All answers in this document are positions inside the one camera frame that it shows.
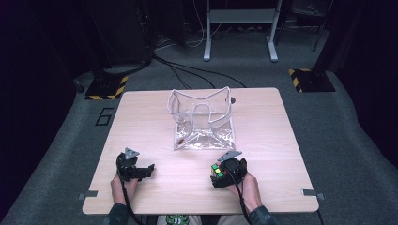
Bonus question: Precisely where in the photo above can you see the clear plastic bag white trim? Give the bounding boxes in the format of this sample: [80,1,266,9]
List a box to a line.
[167,86,237,152]

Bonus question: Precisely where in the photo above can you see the black floor cable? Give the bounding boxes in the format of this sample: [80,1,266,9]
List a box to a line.
[153,54,248,89]
[168,66,218,90]

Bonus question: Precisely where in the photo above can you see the multicoloured puzzle cube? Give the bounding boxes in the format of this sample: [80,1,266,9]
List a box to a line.
[210,163,228,180]

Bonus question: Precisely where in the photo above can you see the black yellow striped base plate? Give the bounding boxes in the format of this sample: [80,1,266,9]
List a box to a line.
[84,73,130,101]
[288,67,336,94]

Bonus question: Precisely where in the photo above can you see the person's right hand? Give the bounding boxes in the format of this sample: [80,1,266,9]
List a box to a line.
[225,171,263,214]

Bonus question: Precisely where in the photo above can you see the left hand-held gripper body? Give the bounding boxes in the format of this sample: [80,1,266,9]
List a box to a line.
[115,146,141,183]

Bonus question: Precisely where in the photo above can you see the white metal table frame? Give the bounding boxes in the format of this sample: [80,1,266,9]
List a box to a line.
[203,0,284,63]

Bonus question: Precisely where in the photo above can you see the green patterned cloth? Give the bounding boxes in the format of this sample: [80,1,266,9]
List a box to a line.
[165,214,191,225]

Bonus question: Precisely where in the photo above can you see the person's left hand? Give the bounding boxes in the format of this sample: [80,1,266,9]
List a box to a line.
[109,173,139,206]

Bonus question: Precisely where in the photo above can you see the left hand-held gripper black cable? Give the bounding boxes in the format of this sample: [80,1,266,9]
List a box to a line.
[116,160,143,225]

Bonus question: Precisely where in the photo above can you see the black stand pole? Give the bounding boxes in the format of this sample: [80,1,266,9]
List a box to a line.
[313,0,348,75]

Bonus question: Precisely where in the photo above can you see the grey table bracket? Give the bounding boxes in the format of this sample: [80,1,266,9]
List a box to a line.
[300,187,327,202]
[77,189,99,202]

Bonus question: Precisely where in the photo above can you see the black equipment rack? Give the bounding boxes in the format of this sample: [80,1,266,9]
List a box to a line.
[82,0,155,69]

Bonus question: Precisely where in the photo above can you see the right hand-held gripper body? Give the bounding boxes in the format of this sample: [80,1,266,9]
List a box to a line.
[217,150,249,188]

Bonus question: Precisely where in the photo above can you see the white floor cables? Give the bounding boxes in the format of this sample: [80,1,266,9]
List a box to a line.
[154,0,222,52]

